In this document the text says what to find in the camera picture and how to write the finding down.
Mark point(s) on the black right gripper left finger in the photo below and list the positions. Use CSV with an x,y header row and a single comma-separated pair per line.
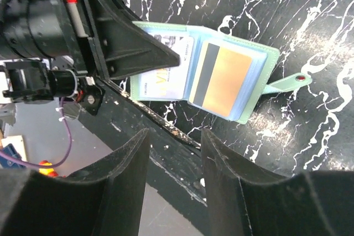
x,y
104,198

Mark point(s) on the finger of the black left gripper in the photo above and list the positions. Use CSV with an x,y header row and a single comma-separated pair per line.
x,y
120,48

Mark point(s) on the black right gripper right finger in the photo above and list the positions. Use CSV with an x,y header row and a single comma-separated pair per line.
x,y
246,199

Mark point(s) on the gold striped credit card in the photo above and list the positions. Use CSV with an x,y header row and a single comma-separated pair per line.
x,y
219,76

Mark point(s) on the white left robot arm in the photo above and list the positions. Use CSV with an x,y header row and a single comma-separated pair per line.
x,y
40,80

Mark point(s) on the mint green card holder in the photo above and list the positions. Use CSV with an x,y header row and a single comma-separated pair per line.
x,y
256,83

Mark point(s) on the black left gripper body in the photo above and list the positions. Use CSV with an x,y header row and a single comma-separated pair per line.
x,y
44,29

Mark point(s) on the white VIP credit card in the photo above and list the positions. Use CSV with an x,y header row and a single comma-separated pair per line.
x,y
169,82

